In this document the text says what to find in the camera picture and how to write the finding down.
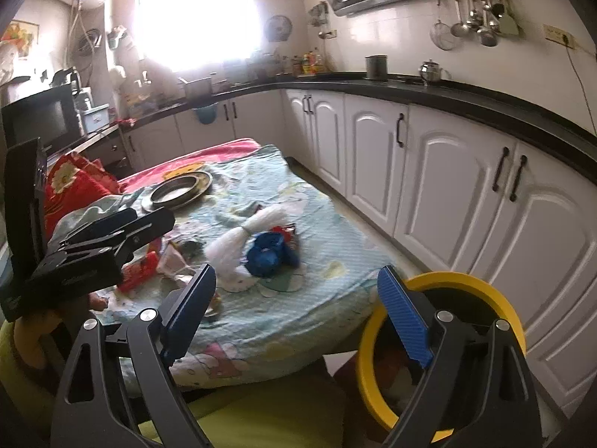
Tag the wall power socket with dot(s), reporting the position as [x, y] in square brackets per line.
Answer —
[558, 36]

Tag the blue hanging basket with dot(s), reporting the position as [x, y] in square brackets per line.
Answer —
[208, 114]

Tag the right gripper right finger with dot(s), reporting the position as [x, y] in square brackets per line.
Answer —
[405, 317]

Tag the white lower cabinets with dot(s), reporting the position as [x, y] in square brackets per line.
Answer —
[457, 195]

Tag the hanging steel ladle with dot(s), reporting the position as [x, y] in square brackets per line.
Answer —
[460, 28]

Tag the black microwave oven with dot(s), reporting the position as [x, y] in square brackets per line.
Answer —
[49, 115]

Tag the dark metal cup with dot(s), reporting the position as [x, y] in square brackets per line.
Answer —
[376, 67]

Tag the pink blanket underneath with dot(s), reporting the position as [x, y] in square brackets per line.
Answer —
[187, 163]

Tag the crumpled silver dark wrapper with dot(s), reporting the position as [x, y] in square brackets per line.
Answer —
[173, 265]

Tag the small steel teapot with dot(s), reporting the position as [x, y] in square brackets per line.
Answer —
[430, 72]

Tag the blue plastic bag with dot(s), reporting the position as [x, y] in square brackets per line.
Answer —
[270, 251]

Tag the red snack wrapper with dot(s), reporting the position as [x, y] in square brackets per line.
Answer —
[137, 272]

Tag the hanging wire strainer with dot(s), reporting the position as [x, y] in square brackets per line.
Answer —
[440, 33]

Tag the red floral cloth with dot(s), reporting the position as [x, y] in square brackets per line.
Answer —
[75, 182]

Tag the wall ventilation fan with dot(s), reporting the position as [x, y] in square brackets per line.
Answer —
[278, 29]

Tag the light blue cartoon blanket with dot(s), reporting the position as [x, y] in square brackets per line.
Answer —
[293, 277]

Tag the hanging green spatula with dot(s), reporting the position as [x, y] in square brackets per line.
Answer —
[508, 25]

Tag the black kitchen countertop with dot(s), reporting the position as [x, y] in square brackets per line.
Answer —
[549, 132]

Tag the yellow rimmed trash bin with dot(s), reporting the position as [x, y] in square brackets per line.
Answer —
[466, 289]

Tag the white foam fruit net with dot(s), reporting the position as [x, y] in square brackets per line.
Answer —
[225, 253]

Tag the steel cooking pot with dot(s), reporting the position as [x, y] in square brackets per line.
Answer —
[197, 89]

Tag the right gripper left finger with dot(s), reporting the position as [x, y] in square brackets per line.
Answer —
[92, 407]

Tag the round metal plate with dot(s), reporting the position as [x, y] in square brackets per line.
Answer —
[178, 191]

